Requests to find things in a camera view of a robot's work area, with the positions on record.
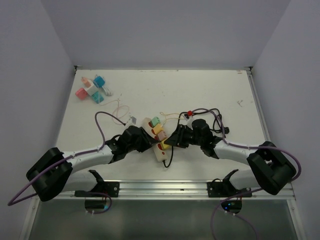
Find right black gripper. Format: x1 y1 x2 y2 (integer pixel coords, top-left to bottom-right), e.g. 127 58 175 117
165 124 204 148

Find yellow olive charger plug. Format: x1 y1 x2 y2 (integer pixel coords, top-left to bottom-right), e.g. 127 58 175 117
157 140 171 151

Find pink brown charger plug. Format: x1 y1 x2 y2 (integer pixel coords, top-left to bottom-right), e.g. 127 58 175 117
157 131 167 142

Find orange charger plug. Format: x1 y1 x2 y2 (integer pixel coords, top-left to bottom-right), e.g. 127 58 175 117
152 123 164 135

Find cream power strip red sockets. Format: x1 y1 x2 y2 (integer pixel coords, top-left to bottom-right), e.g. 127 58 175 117
142 117 168 163

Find green charger plug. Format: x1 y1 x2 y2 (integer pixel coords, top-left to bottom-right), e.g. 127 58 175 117
150 116 161 128

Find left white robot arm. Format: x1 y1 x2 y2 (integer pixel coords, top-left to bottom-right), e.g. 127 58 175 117
26 126 159 202

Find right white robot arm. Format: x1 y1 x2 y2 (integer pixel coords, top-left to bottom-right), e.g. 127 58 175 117
165 119 301 197

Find white cube charger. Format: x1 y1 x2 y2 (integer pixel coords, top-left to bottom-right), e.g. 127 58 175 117
84 85 98 96

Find blue charger cube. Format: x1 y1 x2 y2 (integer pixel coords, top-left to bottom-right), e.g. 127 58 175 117
93 76 106 88

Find pink charger cube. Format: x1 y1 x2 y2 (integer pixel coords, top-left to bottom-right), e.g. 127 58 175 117
75 88 88 101

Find salmon small charger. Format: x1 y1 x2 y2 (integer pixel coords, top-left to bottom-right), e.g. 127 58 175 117
81 77 91 88

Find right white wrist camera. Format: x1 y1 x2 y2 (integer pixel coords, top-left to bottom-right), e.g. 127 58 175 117
183 110 194 128

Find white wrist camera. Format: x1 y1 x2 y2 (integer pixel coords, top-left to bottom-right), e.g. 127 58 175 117
125 116 137 127
183 110 194 128

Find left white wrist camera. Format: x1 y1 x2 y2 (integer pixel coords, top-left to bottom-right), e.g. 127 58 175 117
125 116 137 127

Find black power cord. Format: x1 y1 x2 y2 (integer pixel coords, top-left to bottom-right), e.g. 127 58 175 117
161 107 231 168

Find pink thin cable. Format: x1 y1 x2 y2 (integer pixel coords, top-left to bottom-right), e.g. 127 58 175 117
102 96 132 125

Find aluminium front rail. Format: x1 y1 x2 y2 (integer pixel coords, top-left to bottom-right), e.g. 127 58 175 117
20 180 307 240

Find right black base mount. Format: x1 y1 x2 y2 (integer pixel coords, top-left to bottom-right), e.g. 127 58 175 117
206 169 252 215

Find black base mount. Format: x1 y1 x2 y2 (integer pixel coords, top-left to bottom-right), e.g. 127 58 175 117
206 169 252 215
74 170 120 215

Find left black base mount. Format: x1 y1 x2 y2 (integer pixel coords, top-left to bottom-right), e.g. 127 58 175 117
74 170 120 215

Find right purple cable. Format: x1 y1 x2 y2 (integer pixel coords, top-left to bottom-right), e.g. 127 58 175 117
192 107 302 240

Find purple cable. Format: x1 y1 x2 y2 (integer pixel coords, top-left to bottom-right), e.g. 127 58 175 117
192 107 302 240
7 111 128 207

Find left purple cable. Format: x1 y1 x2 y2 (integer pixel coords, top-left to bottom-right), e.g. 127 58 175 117
7 111 128 207

